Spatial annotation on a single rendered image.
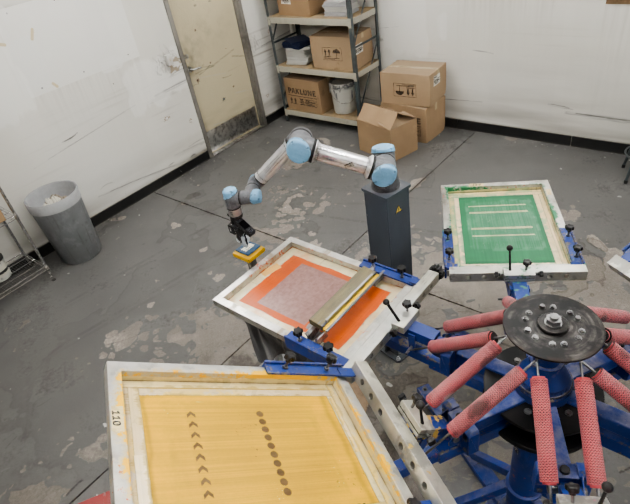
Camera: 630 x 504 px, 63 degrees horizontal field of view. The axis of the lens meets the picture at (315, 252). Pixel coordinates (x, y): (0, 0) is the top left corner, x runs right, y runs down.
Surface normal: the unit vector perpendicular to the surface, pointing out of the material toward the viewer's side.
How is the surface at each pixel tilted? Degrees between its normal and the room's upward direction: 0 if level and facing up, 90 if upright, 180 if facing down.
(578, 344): 0
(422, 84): 88
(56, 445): 0
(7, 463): 0
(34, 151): 90
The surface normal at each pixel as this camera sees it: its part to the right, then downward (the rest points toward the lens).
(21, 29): 0.77, 0.29
